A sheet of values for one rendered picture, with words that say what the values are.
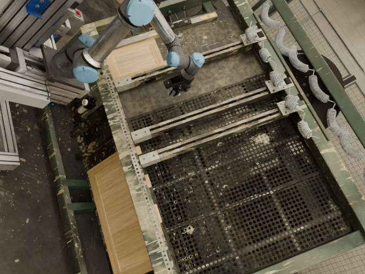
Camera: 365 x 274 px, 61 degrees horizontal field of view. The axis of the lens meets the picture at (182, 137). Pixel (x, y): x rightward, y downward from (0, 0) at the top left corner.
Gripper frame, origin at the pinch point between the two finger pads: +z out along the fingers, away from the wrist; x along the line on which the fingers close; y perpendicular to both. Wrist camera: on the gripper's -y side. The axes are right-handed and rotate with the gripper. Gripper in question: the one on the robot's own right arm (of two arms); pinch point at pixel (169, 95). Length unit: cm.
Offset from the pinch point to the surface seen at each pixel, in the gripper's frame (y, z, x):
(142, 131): -7.4, 33.1, -5.1
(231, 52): 67, -5, 32
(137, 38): 14, 26, 73
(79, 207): -41, 107, -25
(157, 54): 23, 23, 54
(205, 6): 74, 1, 89
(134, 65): 6, 33, 52
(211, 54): 52, 1, 35
